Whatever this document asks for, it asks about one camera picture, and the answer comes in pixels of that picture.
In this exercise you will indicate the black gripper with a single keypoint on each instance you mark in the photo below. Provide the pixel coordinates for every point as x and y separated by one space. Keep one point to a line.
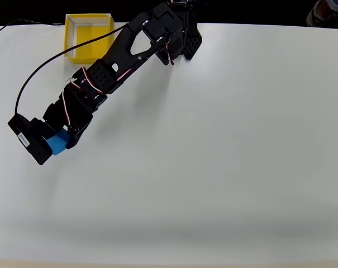
55 114

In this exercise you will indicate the blue cube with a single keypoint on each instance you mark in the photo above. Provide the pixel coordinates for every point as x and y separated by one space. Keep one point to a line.
57 143

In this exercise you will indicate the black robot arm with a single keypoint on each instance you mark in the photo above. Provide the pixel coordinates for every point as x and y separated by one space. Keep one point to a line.
124 53

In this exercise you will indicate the yellow cardboard box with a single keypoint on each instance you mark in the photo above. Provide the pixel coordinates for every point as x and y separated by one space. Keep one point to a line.
86 36

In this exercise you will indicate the black bar webcam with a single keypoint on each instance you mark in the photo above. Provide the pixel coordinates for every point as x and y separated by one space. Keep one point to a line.
29 136

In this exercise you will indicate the grey sneaker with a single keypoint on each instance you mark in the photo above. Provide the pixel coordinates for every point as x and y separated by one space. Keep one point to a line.
316 15

